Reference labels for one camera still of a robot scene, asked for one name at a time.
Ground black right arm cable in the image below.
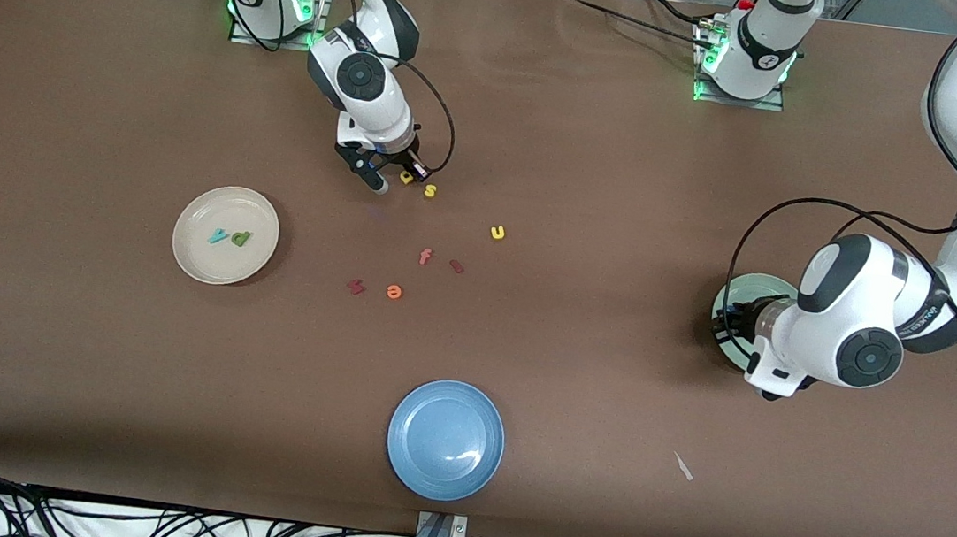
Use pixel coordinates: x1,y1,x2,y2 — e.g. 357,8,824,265
206,0,471,178

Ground beige brown plate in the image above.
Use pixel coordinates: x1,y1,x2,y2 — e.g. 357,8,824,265
168,180,285,291

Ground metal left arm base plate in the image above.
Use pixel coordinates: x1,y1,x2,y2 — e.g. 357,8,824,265
687,16,794,113

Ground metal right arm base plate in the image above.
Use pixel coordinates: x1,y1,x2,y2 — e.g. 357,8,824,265
228,0,334,53

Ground green plate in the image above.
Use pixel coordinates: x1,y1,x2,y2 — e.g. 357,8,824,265
706,269,801,375

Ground brown table cover sheet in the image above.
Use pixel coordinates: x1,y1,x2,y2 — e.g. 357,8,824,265
0,0,957,537

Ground blue plate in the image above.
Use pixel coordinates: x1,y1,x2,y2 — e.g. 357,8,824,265
381,373,511,508

